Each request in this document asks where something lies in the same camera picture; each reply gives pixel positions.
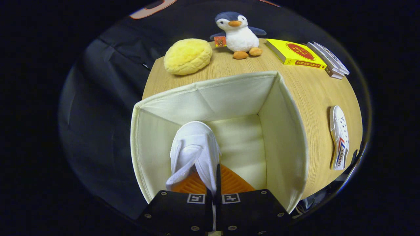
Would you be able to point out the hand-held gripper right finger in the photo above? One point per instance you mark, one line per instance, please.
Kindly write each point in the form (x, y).
(218, 186)

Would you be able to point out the beige fabric storage box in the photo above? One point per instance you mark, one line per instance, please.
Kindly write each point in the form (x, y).
(229, 98)

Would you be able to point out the yellow book with red circle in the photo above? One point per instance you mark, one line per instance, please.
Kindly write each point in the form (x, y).
(295, 52)

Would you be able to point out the white canvas shoe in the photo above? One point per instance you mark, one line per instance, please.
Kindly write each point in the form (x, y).
(339, 137)
(195, 141)

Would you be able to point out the penguin plush toy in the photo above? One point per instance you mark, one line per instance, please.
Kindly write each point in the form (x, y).
(241, 37)

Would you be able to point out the yellow plush bread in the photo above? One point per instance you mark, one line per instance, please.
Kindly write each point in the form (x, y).
(187, 56)

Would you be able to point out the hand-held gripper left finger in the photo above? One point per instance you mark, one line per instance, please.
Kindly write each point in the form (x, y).
(177, 213)

